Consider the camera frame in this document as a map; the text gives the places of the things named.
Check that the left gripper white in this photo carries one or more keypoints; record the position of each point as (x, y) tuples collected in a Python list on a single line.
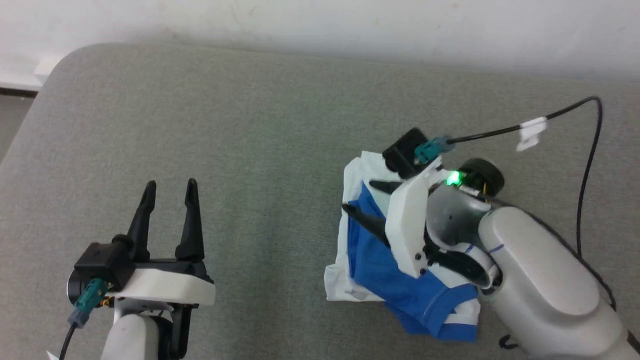
[(165, 287)]

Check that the blue and white garment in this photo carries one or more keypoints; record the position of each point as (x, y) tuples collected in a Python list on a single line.
[(390, 280)]

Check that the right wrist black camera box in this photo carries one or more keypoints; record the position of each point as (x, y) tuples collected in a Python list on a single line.
[(402, 152)]

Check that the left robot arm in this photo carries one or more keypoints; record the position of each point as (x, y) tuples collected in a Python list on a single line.
[(130, 335)]

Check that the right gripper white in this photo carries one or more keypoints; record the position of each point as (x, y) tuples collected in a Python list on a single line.
[(407, 225)]

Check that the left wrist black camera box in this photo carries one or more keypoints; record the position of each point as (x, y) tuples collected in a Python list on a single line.
[(102, 262)]

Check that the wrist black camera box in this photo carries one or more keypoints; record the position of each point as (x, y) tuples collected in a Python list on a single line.
[(402, 152), (102, 262)]

